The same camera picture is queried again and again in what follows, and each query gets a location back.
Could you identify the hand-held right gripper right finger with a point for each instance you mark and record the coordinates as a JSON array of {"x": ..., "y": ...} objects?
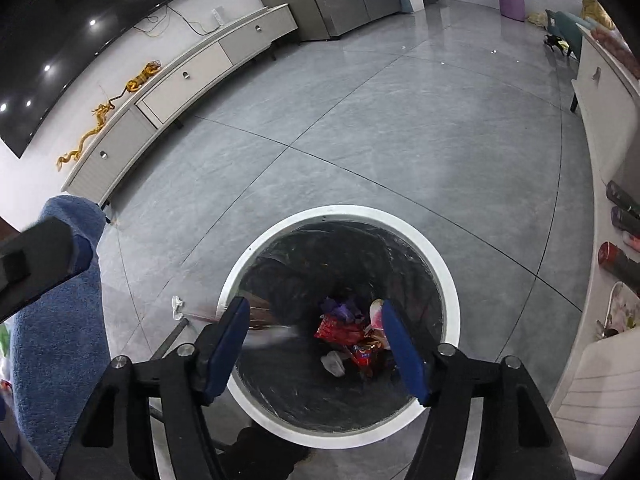
[{"x": 405, "y": 355}]

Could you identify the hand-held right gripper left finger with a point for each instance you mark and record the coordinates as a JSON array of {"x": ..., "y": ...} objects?
[{"x": 227, "y": 350}]

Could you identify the brown orange snack wrapper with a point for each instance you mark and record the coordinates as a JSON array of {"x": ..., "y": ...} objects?
[{"x": 367, "y": 352}]

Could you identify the red white small packet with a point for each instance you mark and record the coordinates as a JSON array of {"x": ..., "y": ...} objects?
[{"x": 376, "y": 315}]

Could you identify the red snack packet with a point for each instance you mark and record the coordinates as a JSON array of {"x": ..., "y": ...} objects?
[{"x": 337, "y": 332}]

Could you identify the white plastic wrapper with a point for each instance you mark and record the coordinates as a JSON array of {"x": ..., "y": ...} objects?
[{"x": 334, "y": 364}]

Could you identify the purple wrapper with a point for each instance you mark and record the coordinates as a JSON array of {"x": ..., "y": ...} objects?
[{"x": 342, "y": 310}]

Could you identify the grey waste bin white rim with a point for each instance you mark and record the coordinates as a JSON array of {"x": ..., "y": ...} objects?
[{"x": 300, "y": 395}]

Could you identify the grey metal table leg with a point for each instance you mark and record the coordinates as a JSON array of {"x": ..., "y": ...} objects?
[{"x": 172, "y": 337}]

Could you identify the white paper scrap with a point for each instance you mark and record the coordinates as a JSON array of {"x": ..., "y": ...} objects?
[{"x": 177, "y": 307}]

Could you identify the blue fluffy mat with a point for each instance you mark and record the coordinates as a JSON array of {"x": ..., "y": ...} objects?
[{"x": 60, "y": 340}]

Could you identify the golden dragon figurine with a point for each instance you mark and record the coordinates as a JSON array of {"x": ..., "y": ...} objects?
[{"x": 103, "y": 110}]

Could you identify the golden tiger figurine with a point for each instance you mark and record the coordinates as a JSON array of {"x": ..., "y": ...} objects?
[{"x": 140, "y": 77}]

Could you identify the floral printed object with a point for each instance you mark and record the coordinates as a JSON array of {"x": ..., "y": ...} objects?
[{"x": 620, "y": 310}]

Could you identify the red brown cylinder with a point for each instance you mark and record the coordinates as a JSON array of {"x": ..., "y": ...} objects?
[{"x": 617, "y": 262}]

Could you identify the white grey television cabinet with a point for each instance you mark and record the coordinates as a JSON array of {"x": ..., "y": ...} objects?
[{"x": 190, "y": 70}]

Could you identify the dark bottle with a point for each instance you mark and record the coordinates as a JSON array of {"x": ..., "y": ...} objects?
[
  {"x": 626, "y": 221},
  {"x": 624, "y": 199}
]

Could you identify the white side table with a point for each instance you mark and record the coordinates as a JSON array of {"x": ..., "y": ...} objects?
[{"x": 605, "y": 135}]

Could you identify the white power strip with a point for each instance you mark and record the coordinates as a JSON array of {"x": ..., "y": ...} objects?
[{"x": 218, "y": 16}]

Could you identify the small black object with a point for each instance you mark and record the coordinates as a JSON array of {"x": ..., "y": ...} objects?
[{"x": 554, "y": 42}]

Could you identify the beige cloth pile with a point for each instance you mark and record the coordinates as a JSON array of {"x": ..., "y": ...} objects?
[{"x": 537, "y": 17}]

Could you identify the purple stool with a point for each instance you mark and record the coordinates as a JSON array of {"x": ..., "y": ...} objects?
[{"x": 511, "y": 5}]

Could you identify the teal chair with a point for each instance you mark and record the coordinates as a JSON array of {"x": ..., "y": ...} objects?
[{"x": 567, "y": 25}]

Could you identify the patterned pink cushion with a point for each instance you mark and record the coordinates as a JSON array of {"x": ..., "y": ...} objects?
[{"x": 617, "y": 50}]

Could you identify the yellow cloth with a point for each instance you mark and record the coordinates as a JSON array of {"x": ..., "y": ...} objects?
[{"x": 595, "y": 10}]

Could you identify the black wall television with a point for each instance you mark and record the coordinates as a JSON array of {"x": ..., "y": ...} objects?
[{"x": 75, "y": 35}]

